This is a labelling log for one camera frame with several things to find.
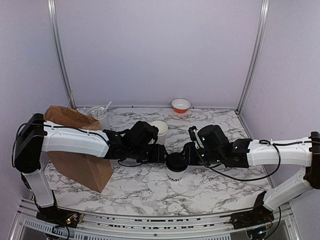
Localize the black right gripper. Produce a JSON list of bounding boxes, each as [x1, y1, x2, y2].
[[176, 147, 223, 167]]

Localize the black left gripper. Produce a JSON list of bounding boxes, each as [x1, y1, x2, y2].
[[129, 144, 170, 165]]

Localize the black coffee cup lid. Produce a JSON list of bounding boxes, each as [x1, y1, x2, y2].
[[165, 152, 188, 172]]

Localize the white paper cups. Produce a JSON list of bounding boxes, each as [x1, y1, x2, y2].
[[150, 120, 169, 145]]

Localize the single white paper cup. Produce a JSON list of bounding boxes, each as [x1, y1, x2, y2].
[[167, 168, 185, 183]]

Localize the brown paper bag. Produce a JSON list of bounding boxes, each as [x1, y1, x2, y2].
[[44, 105, 113, 193]]

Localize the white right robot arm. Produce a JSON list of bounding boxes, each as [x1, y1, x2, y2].
[[181, 131, 320, 224]]

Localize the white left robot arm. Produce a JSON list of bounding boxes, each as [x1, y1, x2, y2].
[[11, 113, 168, 223]]

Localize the orange white bowl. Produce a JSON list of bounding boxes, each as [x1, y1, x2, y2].
[[171, 98, 191, 114]]

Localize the white plastic spoon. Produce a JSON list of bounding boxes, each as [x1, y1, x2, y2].
[[104, 100, 113, 111]]

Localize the white container with sachets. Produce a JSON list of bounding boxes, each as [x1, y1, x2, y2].
[[87, 106, 111, 130]]

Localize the left corner aluminium post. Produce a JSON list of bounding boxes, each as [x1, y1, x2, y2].
[[47, 0, 77, 109]]

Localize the corner aluminium post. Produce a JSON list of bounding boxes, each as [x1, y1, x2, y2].
[[47, 0, 77, 109], [236, 0, 270, 115]]

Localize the front aluminium rail frame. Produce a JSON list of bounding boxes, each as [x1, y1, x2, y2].
[[8, 199, 302, 240]]

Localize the right corner aluminium post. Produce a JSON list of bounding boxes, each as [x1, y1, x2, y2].
[[236, 0, 270, 115]]

